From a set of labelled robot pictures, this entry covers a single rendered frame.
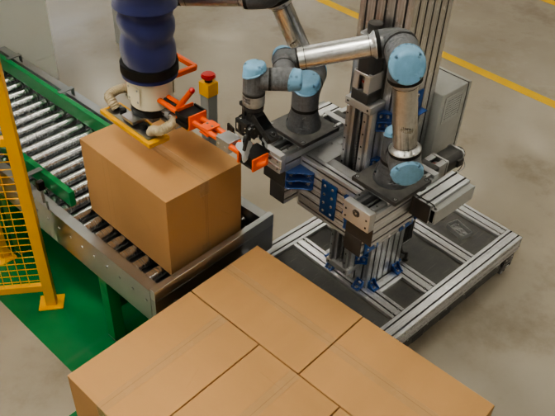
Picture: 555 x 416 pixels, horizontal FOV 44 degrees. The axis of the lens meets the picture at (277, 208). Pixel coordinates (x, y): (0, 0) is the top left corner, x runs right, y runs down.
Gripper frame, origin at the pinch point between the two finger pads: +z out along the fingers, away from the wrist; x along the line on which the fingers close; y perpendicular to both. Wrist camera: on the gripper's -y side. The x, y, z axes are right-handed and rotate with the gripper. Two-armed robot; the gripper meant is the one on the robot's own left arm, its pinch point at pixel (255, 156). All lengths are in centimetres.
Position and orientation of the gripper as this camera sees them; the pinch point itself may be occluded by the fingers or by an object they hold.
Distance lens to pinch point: 240.7
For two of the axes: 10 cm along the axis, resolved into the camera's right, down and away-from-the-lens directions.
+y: -6.9, -4.9, 5.4
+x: -7.2, 4.1, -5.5
